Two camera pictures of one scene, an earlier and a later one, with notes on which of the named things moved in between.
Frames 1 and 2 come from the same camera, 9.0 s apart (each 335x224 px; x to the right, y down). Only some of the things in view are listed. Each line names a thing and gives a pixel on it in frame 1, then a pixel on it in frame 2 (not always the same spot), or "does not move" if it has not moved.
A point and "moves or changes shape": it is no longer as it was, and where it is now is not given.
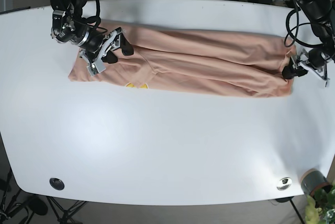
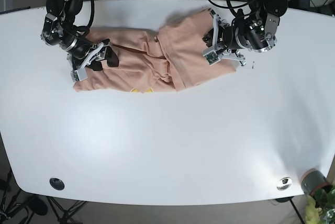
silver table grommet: [284, 183] does not move
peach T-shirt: [195, 62] moves or changes shape
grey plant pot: [312, 180] does not move
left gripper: [96, 45] to [84, 54]
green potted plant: [320, 206] does not move
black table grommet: [57, 183] does not move
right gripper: [314, 57] to [255, 32]
